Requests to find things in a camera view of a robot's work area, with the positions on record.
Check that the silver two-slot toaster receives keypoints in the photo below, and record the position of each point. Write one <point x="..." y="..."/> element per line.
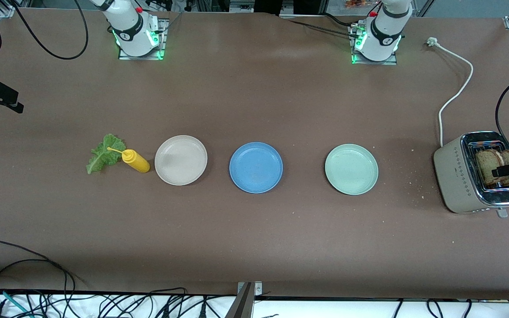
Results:
<point x="455" y="176"/>

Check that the grey metal box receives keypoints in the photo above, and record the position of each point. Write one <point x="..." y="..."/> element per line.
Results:
<point x="241" y="6"/>

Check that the green round plate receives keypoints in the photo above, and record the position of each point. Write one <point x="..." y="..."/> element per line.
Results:
<point x="351" y="169"/>

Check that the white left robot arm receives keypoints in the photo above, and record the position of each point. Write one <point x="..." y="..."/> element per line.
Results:
<point x="385" y="31"/>

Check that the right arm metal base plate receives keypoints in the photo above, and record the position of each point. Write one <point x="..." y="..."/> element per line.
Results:
<point x="142" y="58"/>

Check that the orange packet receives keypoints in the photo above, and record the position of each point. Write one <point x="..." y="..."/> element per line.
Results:
<point x="360" y="3"/>

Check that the blue round plate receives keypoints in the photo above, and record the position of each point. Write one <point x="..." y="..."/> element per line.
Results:
<point x="256" y="168"/>

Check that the green lettuce leaf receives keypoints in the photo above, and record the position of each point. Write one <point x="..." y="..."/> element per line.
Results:
<point x="102" y="157"/>

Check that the yellow squeeze bottle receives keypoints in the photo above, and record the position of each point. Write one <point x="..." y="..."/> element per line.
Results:
<point x="137" y="162"/>

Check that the aluminium post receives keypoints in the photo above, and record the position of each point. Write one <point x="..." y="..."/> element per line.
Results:
<point x="241" y="307"/>

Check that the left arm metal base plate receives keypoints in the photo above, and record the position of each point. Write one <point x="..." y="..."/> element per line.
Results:
<point x="374" y="63"/>

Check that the small metal bracket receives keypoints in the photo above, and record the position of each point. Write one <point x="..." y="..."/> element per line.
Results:
<point x="258" y="288"/>

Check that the beige round plate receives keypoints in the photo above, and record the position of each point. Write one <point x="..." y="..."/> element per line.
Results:
<point x="180" y="160"/>

